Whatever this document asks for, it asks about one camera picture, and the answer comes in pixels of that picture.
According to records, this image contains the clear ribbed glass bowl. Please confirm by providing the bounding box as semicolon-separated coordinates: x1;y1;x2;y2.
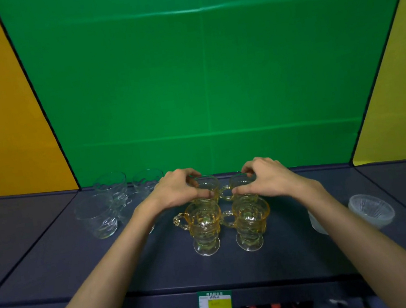
346;190;397;233
307;208;329;237

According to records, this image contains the clear embossed glass tumbler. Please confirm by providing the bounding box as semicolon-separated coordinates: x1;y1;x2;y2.
113;191;157;239
131;167;166;198
92;170;131;212
73;193;121;243

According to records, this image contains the person's left forearm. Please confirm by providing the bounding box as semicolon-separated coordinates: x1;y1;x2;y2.
14;196;179;308

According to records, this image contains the person's right hand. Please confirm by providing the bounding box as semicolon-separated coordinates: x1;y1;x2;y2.
227;151;306;204

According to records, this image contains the person's left hand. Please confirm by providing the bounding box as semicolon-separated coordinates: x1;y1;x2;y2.
142;164;217;214

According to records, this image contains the person's right forearm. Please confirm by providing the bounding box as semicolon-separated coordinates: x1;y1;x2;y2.
295;166;406;308

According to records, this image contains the amber footed glass mug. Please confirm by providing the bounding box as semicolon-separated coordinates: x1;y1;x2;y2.
218;194;276;256
171;198;227;260
217;171;260;207
188;173;224;207

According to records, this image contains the green and yellow shelf label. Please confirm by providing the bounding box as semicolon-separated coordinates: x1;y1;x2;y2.
196;287;234;308

